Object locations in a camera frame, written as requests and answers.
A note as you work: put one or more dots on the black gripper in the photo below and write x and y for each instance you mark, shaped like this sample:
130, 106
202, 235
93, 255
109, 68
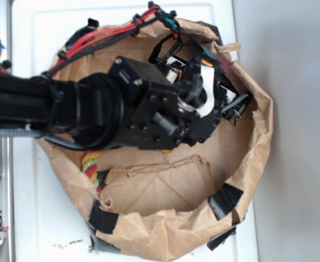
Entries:
205, 89

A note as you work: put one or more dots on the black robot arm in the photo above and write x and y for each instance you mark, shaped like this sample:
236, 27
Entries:
132, 105

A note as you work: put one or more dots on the brown paper bag bin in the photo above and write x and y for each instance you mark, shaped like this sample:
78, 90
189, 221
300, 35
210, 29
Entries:
161, 206

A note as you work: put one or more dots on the multicolour twisted rope toy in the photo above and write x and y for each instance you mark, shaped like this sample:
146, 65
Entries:
95, 163

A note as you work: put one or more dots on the aluminium frame rail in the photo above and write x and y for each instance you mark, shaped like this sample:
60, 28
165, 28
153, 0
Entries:
7, 243

